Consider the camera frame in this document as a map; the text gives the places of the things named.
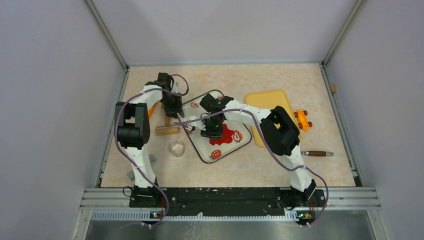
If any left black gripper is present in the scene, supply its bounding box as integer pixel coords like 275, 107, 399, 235
159, 91, 184, 119

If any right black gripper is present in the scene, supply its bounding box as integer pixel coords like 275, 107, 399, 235
199, 116, 225, 142

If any red dough disc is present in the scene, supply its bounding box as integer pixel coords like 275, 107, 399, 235
209, 123, 235, 146

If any strawberry print white tray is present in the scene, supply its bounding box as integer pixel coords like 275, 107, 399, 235
177, 89, 252, 164

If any wooden double-ended rolling pin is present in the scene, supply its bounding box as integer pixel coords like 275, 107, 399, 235
154, 114, 180, 136

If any metal ring cutter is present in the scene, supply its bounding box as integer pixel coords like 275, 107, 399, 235
168, 140, 185, 158

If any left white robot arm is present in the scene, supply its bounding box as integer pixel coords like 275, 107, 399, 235
114, 72, 188, 207

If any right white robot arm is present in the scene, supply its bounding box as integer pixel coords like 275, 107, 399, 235
199, 93, 317, 206

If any orange toy carrot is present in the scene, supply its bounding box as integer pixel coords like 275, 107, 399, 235
148, 102, 158, 119

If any yellow plastic tray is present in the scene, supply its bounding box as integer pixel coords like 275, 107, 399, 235
244, 90, 298, 127

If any grey plastic bolt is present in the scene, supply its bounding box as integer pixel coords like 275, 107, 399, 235
126, 154, 157, 182

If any orange toy car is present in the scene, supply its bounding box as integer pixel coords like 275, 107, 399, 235
293, 109, 313, 132

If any small wooden peg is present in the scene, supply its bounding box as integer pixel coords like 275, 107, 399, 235
329, 84, 337, 94

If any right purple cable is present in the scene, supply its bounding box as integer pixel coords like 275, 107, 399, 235
173, 108, 329, 228

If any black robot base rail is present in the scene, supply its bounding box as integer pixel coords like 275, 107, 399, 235
129, 186, 325, 217

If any metal spatula wooden handle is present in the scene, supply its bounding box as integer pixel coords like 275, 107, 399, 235
300, 150, 335, 157

